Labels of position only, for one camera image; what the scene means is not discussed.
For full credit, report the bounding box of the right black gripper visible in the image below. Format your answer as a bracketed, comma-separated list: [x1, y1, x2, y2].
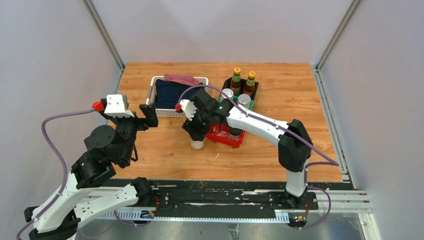
[182, 106, 213, 142]

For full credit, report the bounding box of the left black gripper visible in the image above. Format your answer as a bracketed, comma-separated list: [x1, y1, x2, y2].
[100, 101, 159, 164]

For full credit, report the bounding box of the black cap shaker front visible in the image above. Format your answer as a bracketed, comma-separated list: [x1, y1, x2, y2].
[190, 139, 205, 150]

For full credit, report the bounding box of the black cap shaker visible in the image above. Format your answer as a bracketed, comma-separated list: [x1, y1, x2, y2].
[228, 127, 243, 141]
[190, 139, 205, 150]

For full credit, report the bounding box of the black cap shaker back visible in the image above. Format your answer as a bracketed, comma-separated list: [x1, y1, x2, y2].
[228, 127, 243, 141]

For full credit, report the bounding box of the silver lid jar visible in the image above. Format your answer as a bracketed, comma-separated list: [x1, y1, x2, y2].
[220, 88, 234, 100]
[237, 93, 252, 109]

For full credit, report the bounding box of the silver lid jar back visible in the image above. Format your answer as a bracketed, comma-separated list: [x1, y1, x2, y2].
[237, 93, 252, 109]

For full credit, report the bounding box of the yellow cap sauce bottle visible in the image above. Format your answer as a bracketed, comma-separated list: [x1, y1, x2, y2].
[243, 71, 256, 97]
[230, 67, 241, 96]

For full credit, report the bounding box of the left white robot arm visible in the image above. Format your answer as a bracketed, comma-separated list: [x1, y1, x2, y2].
[24, 94, 160, 240]

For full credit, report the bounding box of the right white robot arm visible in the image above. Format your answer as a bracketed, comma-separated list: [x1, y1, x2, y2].
[175, 87, 313, 209]

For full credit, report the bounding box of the white plastic basket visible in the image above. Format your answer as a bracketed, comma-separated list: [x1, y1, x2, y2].
[145, 76, 210, 119]

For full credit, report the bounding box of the dark blue cloth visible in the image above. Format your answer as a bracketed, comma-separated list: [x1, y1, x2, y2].
[155, 78, 190, 110]

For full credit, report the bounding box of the red plastic bin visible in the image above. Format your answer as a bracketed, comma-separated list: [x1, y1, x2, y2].
[205, 124, 245, 149]

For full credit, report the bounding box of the green plastic bin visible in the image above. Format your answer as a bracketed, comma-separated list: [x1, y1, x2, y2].
[232, 96, 254, 110]

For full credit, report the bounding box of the pink cloth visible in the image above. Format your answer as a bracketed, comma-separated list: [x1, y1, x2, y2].
[163, 73, 202, 87]

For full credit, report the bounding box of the black plastic bin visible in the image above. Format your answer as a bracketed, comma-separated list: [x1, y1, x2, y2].
[221, 77, 260, 101]

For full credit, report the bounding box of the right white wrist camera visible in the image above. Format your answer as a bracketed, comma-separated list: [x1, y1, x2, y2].
[175, 99, 198, 121]

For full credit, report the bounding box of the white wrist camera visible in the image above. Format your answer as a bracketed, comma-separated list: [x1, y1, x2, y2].
[104, 94, 135, 118]
[175, 99, 198, 121]

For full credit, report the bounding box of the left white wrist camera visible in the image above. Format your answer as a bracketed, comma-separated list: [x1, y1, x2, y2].
[104, 94, 135, 118]

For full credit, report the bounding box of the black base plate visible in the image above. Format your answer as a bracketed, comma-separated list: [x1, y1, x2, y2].
[147, 179, 364, 223]

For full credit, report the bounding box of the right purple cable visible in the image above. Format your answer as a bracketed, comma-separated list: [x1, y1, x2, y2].
[178, 84, 340, 231]

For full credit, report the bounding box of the aluminium rail frame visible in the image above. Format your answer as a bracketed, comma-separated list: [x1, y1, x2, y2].
[59, 0, 382, 240]

